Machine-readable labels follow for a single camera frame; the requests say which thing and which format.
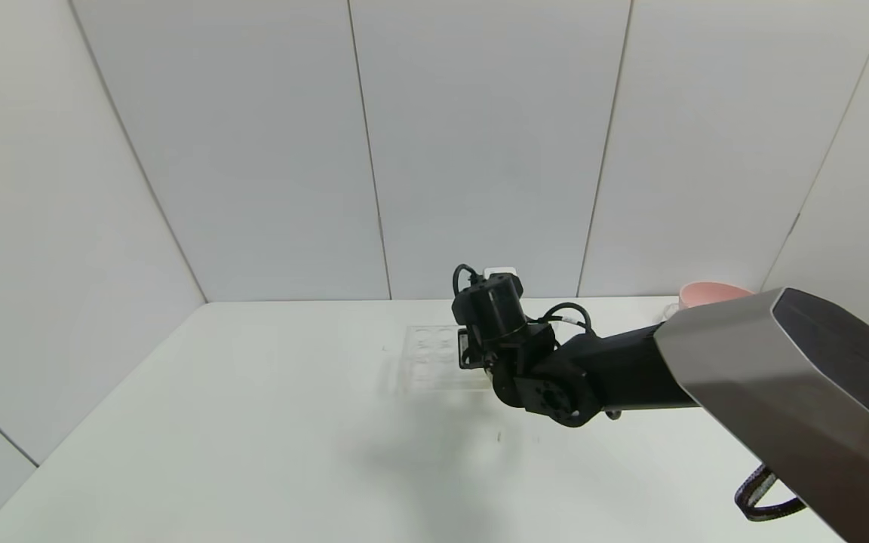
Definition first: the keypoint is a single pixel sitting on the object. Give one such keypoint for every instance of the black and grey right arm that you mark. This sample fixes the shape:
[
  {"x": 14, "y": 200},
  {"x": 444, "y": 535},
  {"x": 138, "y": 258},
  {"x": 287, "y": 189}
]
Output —
[{"x": 744, "y": 362}]

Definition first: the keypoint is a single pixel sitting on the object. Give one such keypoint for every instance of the clear plastic test tube rack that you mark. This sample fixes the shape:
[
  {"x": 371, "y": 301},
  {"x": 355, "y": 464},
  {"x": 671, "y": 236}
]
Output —
[{"x": 431, "y": 362}]

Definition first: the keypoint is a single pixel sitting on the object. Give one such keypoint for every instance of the pink bowl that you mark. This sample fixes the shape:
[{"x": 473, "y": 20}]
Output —
[{"x": 706, "y": 292}]

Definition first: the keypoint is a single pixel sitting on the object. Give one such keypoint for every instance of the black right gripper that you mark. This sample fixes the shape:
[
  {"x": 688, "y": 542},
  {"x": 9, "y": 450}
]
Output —
[{"x": 465, "y": 348}]

